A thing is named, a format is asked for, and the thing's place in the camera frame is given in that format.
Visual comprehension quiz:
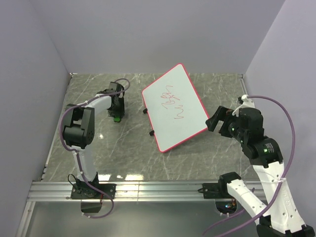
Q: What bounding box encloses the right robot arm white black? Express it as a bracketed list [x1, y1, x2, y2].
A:
[206, 106, 316, 237]

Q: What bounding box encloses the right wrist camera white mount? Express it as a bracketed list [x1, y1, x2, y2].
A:
[232, 94, 255, 117]

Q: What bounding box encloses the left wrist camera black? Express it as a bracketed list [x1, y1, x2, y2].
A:
[108, 82, 124, 96]

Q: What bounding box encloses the aluminium mounting rail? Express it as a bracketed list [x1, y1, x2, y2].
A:
[27, 180, 269, 202]

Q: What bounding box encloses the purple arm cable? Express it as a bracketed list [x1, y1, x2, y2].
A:
[58, 78, 131, 219]
[202, 95, 296, 237]

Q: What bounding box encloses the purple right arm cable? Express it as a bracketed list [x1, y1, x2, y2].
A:
[202, 95, 296, 237]

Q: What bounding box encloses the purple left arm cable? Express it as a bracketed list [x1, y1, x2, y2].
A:
[58, 78, 131, 219]

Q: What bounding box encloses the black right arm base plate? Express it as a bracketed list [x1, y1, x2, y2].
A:
[198, 183, 233, 199]

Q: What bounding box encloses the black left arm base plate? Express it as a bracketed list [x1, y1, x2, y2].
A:
[71, 183, 116, 199]

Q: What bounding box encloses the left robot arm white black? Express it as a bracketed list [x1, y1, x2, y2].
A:
[59, 92, 125, 198]

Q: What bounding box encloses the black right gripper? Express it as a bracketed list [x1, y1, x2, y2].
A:
[204, 105, 246, 142]

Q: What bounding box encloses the pink framed whiteboard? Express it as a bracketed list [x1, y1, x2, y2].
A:
[142, 63, 209, 153]

